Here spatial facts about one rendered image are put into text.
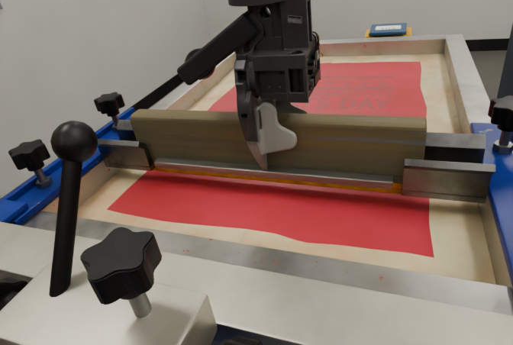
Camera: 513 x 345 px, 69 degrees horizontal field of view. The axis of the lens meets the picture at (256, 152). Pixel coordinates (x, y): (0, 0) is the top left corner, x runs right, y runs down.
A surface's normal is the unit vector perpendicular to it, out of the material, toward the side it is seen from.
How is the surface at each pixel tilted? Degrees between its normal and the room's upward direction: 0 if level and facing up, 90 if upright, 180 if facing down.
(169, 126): 90
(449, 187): 90
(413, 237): 0
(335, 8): 90
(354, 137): 90
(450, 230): 0
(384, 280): 0
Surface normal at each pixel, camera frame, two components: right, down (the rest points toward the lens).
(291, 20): -0.33, 0.52
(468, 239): -0.13, -0.85
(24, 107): 0.94, 0.07
